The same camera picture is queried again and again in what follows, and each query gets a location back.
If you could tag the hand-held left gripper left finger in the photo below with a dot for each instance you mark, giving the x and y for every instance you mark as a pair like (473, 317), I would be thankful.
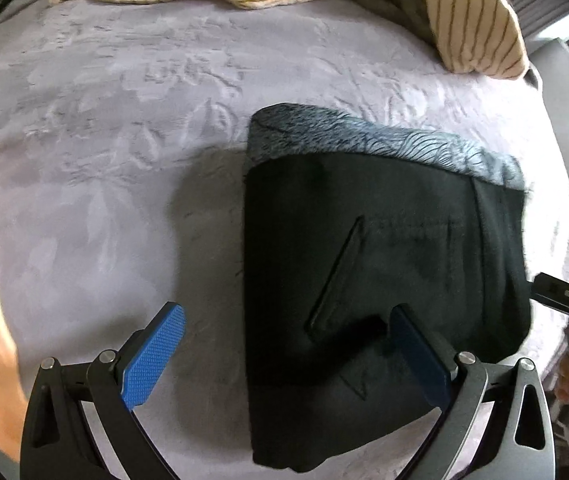
(157, 355)

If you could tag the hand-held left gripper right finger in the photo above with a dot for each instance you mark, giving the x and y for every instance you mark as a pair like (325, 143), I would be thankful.
(417, 355)

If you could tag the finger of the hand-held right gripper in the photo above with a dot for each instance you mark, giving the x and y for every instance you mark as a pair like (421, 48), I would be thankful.
(551, 290)

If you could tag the black pants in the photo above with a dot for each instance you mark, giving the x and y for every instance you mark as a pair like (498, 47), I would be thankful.
(389, 260)

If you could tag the lavender embossed bed blanket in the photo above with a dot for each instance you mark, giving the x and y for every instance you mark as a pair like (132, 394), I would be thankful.
(114, 160)

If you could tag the beige striped pillow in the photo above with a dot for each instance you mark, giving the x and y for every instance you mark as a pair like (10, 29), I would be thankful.
(474, 25)

